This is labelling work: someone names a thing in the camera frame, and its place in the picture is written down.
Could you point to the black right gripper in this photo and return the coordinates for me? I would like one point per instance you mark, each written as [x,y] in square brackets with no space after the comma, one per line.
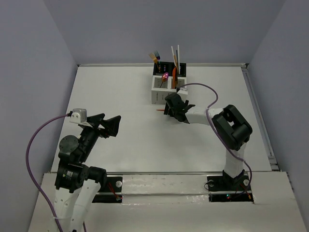
[168,110]

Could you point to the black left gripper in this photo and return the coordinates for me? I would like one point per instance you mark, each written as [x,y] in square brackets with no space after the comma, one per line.
[98,125]

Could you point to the gold metal spoon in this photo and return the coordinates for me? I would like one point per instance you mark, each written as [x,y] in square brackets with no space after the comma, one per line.
[164,78]

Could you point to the iridescent rainbow metal fork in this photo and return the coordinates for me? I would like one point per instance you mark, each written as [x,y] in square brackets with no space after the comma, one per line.
[156,53]

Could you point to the yellow black handled knife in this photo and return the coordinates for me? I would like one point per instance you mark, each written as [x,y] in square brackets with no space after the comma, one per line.
[176,78]

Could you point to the orange red chopstick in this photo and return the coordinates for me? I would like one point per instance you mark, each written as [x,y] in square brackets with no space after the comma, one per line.
[177,63]

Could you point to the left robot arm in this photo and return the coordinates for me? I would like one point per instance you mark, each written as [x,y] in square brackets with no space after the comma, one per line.
[76,183]

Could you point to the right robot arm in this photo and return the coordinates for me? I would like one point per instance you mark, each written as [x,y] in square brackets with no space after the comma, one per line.
[232,129]

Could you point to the white utensil caddy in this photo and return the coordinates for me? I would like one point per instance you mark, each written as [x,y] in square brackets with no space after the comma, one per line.
[158,94]

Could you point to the black utensil caddy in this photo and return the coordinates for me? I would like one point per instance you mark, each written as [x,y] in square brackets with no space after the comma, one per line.
[167,67]

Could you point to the amber plastic fork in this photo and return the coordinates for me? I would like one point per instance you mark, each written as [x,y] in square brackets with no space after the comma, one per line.
[155,60]

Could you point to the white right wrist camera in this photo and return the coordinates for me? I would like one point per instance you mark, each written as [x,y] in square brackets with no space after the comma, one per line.
[182,91]

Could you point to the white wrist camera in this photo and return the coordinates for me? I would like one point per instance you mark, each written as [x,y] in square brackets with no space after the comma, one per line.
[182,91]
[78,116]

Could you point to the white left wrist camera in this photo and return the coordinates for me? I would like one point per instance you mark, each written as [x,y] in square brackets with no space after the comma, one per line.
[78,116]

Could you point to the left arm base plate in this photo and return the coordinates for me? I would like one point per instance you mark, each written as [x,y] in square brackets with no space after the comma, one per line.
[107,191]

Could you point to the aluminium table rail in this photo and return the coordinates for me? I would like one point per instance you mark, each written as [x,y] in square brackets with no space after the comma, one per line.
[260,121]

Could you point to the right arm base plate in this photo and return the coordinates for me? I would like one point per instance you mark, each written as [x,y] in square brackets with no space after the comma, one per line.
[221,192]

